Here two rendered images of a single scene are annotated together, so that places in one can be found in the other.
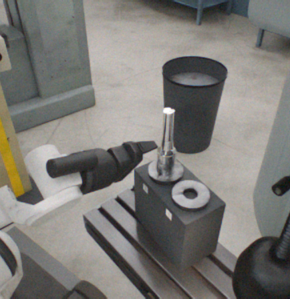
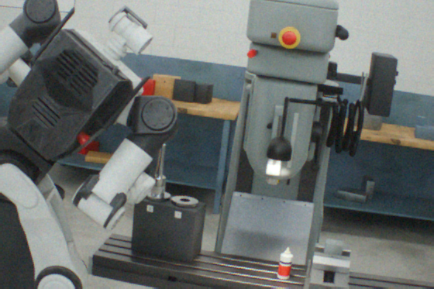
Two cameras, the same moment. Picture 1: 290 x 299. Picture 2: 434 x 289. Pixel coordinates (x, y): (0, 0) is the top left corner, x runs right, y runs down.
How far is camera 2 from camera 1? 1.71 m
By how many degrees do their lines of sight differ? 47
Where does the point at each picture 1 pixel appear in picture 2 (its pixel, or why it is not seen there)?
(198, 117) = not seen: hidden behind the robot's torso
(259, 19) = (253, 70)
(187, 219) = (194, 210)
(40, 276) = not seen: outside the picture
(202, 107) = not seen: hidden behind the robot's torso
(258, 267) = (278, 141)
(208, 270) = (204, 259)
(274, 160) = (258, 125)
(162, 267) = (176, 264)
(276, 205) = (263, 144)
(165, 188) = (166, 202)
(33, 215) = (143, 189)
